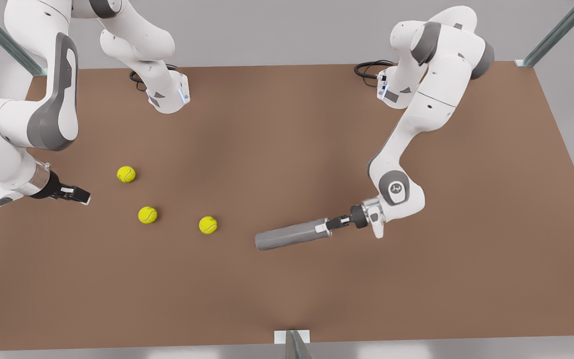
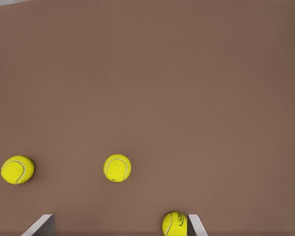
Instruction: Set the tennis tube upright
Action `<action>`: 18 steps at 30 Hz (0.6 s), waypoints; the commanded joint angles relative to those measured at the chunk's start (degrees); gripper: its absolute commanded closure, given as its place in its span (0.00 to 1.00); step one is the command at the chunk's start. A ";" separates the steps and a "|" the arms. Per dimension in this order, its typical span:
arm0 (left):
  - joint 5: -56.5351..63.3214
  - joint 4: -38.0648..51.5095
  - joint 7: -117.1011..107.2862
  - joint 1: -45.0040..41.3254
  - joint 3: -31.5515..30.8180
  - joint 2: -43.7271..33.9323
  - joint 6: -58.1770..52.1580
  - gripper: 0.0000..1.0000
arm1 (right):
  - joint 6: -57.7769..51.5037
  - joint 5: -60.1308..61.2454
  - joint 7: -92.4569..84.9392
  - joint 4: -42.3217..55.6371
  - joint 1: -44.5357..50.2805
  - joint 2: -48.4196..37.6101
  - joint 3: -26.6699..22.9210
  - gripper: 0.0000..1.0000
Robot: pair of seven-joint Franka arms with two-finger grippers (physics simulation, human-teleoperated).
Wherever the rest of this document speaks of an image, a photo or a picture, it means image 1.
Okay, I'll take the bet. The grey tennis ball tube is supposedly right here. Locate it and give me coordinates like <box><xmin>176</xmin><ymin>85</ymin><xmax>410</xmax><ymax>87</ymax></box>
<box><xmin>255</xmin><ymin>218</ymin><xmax>331</xmax><ymax>251</ymax></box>

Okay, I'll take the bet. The silver frame post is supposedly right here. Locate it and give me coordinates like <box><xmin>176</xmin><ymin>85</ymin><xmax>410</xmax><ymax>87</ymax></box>
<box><xmin>515</xmin><ymin>0</ymin><xmax>574</xmax><ymax>68</ymax></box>
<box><xmin>274</xmin><ymin>330</ymin><xmax>313</xmax><ymax>359</ymax></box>
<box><xmin>0</xmin><ymin>0</ymin><xmax>47</xmax><ymax>77</ymax></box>

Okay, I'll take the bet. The black cable loop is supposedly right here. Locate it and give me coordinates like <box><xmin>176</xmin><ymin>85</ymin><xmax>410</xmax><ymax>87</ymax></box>
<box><xmin>354</xmin><ymin>60</ymin><xmax>395</xmax><ymax>89</ymax></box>
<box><xmin>129</xmin><ymin>64</ymin><xmax>178</xmax><ymax>92</ymax></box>

